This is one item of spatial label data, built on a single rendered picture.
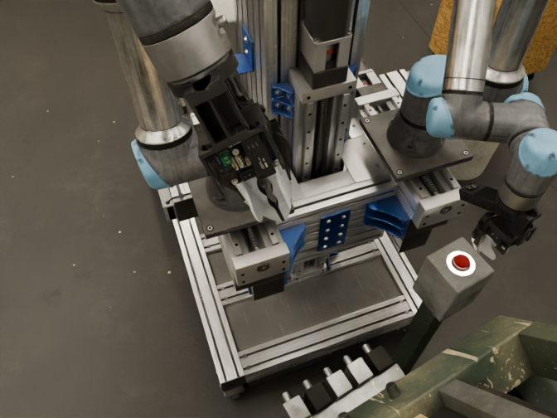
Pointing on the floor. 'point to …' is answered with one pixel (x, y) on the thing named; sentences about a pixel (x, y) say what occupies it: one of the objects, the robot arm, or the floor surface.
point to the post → (416, 338)
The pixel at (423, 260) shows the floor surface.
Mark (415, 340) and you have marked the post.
